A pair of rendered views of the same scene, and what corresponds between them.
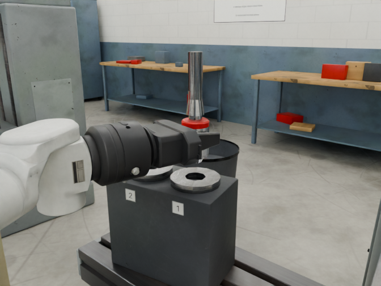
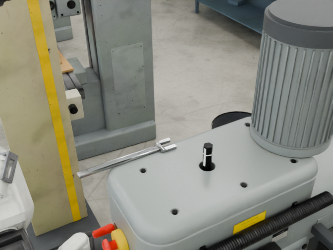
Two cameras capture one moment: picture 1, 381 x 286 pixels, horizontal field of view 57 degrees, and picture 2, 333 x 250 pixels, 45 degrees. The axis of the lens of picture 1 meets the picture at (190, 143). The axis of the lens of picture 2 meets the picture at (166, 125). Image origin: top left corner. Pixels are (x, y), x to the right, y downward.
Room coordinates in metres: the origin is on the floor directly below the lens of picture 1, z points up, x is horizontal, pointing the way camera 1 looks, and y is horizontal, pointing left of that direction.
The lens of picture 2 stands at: (-0.38, -0.52, 2.50)
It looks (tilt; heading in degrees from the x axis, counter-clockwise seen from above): 35 degrees down; 22
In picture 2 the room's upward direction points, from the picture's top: 1 degrees counter-clockwise
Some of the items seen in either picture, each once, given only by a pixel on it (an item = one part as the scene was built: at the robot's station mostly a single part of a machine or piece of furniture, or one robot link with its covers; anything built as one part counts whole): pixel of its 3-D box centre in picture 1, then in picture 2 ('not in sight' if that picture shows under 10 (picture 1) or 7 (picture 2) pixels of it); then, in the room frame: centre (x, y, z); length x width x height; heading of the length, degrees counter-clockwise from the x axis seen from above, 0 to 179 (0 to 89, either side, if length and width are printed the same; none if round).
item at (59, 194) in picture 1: (72, 163); (86, 245); (0.47, 0.17, 1.20); 0.11 x 0.11 x 0.11; 35
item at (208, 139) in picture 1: (206, 141); not in sight; (0.55, -0.03, 1.21); 0.06 x 0.02 x 0.03; 125
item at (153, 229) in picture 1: (172, 219); not in sight; (0.60, 0.04, 1.03); 0.22 x 0.12 x 0.20; 61
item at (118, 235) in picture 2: not in sight; (120, 242); (0.14, -0.19, 1.76); 0.06 x 0.02 x 0.06; 50
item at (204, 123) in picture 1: (195, 122); not in sight; (0.58, -0.01, 1.23); 0.05 x 0.05 x 0.01
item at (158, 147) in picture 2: not in sight; (127, 158); (0.27, -0.16, 1.89); 0.24 x 0.04 x 0.01; 140
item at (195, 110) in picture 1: (195, 86); not in sight; (0.58, -0.01, 1.29); 0.03 x 0.03 x 0.11
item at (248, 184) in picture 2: not in sight; (210, 188); (0.32, -0.35, 1.81); 0.47 x 0.26 x 0.16; 140
